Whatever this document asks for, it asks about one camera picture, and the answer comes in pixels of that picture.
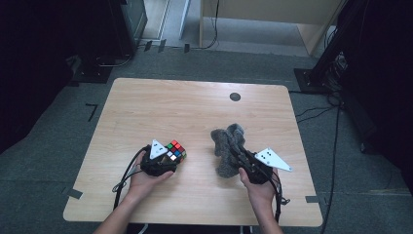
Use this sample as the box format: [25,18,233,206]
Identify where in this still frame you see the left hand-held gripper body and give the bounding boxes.
[139,138,179,177]

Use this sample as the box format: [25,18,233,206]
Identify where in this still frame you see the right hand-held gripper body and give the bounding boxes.
[242,147,293,185]

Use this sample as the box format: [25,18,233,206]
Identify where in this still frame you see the grey fluffy cloth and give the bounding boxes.
[209,123,246,178]

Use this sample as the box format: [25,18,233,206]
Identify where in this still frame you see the multicoloured puzzle cube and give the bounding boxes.
[165,139,188,163]

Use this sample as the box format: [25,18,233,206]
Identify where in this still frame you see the person's right hand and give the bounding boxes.
[239,168,279,209]

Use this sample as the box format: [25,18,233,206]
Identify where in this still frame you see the person's left hand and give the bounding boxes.
[126,150,175,203]

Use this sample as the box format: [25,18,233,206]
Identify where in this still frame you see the black metal stand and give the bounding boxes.
[293,0,361,96]

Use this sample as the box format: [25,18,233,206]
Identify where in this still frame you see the dark equipment cabinet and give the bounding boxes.
[110,0,149,58]

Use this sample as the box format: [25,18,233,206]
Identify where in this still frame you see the dark curtain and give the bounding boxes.
[0,0,113,154]
[337,0,413,193]

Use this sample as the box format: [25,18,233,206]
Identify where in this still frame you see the light wooden cabinet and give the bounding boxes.
[198,0,345,57]

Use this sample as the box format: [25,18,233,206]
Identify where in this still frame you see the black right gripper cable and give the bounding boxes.
[271,169,291,223]

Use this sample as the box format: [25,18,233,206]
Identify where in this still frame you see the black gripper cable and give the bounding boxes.
[271,169,291,223]
[111,145,152,211]

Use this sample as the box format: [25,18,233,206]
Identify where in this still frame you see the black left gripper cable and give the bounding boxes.
[111,145,152,211]

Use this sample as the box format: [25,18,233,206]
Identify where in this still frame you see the black forked floor cable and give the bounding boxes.
[288,90,342,125]

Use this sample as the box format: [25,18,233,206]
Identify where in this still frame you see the long black floor cable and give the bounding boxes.
[319,106,342,234]

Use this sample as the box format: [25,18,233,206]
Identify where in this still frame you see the black looped floor cable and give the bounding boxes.
[96,53,134,68]

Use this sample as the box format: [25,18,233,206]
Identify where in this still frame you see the black floor base plate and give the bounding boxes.
[69,55,113,85]

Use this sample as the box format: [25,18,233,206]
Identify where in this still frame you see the black hanging cable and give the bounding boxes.
[191,0,220,51]

